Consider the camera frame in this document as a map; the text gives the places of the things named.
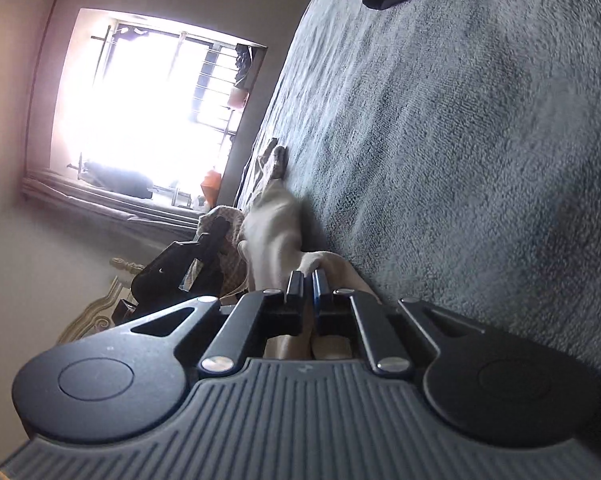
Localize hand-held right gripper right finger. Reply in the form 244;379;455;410
313;267;487;377

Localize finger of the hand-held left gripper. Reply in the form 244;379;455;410
173;219;231;297

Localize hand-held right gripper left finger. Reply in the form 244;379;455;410
130;270;307;377

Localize beige zip jacket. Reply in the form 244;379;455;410
236;180;382;361

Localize dark hanging clothes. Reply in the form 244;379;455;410
78;159;155;200

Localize dark crumpled clothes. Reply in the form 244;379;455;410
233;42;254;92

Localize orange bag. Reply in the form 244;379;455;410
200;166;224;209

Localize cream carved headboard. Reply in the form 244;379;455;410
58;256;148;346

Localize grey curtain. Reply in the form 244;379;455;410
19;169;207;242

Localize houndstooth knit sweater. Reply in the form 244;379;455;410
196;137;290;306

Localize bright window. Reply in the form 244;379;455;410
50;7;270;211

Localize grey fleece bed sheet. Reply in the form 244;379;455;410
233;0;601;411

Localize dark wall pipe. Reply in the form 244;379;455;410
27;0;77;131

